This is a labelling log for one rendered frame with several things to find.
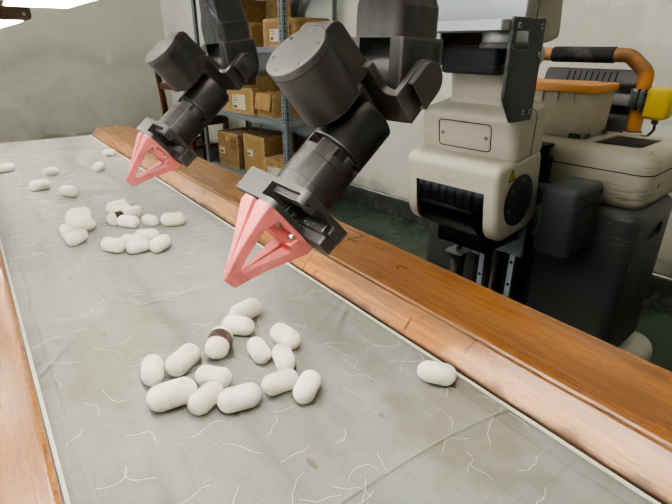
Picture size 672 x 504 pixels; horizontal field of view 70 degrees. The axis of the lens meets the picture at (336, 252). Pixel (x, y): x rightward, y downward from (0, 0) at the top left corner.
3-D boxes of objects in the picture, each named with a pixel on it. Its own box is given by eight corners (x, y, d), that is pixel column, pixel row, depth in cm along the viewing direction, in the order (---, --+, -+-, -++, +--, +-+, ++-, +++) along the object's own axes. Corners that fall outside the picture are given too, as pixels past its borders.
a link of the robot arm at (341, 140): (405, 134, 46) (366, 124, 50) (374, 78, 41) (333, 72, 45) (361, 189, 45) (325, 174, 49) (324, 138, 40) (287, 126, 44)
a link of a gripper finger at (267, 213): (212, 273, 39) (285, 186, 40) (181, 245, 44) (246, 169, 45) (264, 312, 43) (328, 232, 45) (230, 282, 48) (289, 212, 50)
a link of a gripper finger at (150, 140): (114, 172, 70) (157, 125, 71) (102, 163, 75) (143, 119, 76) (150, 201, 74) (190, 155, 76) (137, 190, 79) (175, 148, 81)
